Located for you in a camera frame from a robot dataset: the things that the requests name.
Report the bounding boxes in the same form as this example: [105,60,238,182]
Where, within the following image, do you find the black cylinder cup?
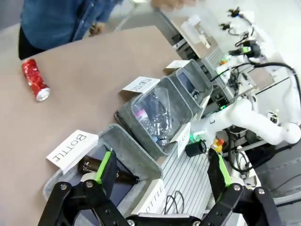
[185,139,208,158]

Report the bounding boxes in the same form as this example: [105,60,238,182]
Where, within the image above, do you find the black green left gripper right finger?
[199,149,282,226]

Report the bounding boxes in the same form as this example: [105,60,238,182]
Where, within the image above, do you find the white CAN paper sign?
[164,59,190,71]

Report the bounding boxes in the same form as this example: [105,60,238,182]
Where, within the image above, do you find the person's right forearm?
[69,0,124,43]

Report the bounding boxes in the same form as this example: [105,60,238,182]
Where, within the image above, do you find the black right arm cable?
[248,60,297,76]

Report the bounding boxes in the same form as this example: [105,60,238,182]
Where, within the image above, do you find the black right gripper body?
[235,40,263,59]

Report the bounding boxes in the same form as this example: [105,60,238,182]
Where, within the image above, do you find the person's left hand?
[150,0,197,11]

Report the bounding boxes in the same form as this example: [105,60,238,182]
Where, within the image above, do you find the clear plastic water bottle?
[132,87,176,147]

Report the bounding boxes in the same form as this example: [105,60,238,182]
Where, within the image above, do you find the white BOTTLE paper sign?
[46,129,99,175]
[130,178,166,215]

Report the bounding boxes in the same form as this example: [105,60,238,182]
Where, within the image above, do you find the brown glass bottle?
[77,155,141,185]

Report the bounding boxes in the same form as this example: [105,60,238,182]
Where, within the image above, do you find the grey fabric bottle basket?
[43,123,164,212]

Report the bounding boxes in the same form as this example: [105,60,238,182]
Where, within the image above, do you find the thin black cable loop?
[164,190,186,215]

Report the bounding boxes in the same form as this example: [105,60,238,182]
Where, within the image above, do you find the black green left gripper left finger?
[39,150,129,226]

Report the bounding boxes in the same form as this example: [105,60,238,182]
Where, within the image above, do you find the white PLASTIC paper sign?
[121,76,161,94]
[169,121,191,159]

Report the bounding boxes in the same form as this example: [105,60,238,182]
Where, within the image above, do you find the grey fabric plastic basket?
[114,76,194,158]

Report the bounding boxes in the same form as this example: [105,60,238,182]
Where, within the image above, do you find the person in denim shirt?
[18,0,124,61]

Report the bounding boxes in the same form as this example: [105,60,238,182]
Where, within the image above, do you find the white plastic box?
[180,15,206,46]

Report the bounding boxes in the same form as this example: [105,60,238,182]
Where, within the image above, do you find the red crushed drink can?
[21,58,51,103]

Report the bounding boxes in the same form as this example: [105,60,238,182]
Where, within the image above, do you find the yellow red emergency stop button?
[211,138,224,154]

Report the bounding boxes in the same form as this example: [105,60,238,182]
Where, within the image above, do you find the grey fabric can basket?
[168,58,214,116]

